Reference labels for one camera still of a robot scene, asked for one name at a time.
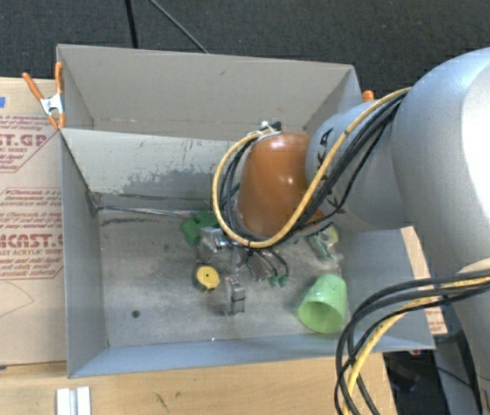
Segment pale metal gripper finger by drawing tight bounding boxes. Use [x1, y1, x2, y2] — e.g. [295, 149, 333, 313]
[209, 275, 246, 316]
[195, 226, 229, 264]

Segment dark green toy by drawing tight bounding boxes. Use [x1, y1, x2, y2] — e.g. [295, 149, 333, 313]
[181, 210, 219, 247]

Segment yellow round disc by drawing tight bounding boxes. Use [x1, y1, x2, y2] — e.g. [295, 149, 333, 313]
[192, 265, 221, 292]

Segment grey metal bin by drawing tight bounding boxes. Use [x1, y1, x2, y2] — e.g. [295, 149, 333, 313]
[55, 43, 436, 380]

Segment clear plastic bottle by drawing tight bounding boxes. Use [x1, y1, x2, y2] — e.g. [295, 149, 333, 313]
[306, 224, 341, 262]

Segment light green cup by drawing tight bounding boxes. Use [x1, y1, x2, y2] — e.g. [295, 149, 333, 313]
[296, 272, 349, 335]

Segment brown cardboard board, red print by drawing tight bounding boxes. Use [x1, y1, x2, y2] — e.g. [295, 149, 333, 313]
[0, 74, 449, 374]

